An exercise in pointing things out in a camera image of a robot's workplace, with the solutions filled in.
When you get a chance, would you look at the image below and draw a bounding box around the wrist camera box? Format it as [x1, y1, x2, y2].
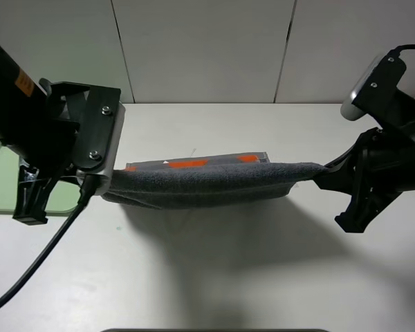
[340, 49, 407, 121]
[71, 86, 125, 196]

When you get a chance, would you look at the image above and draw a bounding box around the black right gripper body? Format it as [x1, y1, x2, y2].
[351, 130, 415, 208]

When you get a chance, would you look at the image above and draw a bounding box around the black right camera cable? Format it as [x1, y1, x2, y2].
[392, 44, 415, 58]

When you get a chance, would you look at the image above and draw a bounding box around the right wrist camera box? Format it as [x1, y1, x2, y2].
[340, 49, 407, 121]

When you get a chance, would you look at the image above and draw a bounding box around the light green plastic tray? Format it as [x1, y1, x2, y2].
[0, 140, 82, 217]

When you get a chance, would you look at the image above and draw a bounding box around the grey towel with orange pattern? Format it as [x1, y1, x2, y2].
[102, 152, 326, 210]

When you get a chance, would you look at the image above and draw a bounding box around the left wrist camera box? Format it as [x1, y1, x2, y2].
[71, 86, 125, 196]

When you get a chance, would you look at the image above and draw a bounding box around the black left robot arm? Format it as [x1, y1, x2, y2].
[0, 46, 86, 225]

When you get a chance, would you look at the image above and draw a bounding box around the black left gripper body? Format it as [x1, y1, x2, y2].
[6, 82, 90, 171]

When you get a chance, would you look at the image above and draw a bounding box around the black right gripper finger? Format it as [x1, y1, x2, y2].
[335, 192, 384, 233]
[313, 148, 357, 190]

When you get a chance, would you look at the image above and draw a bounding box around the black camera cable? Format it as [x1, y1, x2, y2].
[392, 44, 415, 58]
[0, 172, 98, 317]

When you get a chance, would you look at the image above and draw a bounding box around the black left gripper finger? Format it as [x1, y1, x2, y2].
[12, 165, 53, 225]

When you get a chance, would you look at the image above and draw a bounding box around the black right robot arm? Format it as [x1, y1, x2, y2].
[313, 121, 415, 233]

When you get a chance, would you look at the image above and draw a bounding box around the black left camera cable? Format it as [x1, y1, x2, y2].
[0, 172, 98, 317]

